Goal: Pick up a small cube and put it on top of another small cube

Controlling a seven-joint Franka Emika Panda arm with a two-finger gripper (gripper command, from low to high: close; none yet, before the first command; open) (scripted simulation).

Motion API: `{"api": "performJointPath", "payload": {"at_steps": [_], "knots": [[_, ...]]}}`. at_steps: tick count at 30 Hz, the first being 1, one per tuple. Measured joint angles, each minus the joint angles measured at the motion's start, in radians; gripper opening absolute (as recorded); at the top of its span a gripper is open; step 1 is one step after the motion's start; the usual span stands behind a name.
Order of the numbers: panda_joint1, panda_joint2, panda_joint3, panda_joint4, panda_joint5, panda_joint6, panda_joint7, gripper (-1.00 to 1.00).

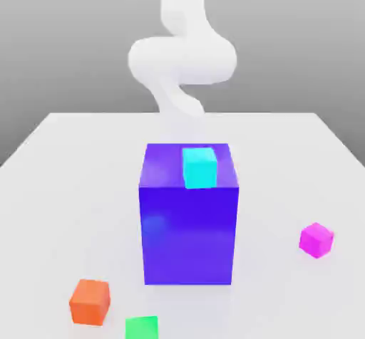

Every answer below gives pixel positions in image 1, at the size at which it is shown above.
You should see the small cyan cube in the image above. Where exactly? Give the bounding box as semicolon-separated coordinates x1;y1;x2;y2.
181;147;218;189

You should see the small magenta cube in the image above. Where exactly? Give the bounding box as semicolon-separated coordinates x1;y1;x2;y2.
298;221;335;259

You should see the small orange cube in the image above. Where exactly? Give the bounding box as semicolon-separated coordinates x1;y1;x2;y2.
68;278;111;327

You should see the small green cube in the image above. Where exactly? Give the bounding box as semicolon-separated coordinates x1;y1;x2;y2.
124;315;160;339

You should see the large blue box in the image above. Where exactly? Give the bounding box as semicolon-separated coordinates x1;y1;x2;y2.
138;142;240;286

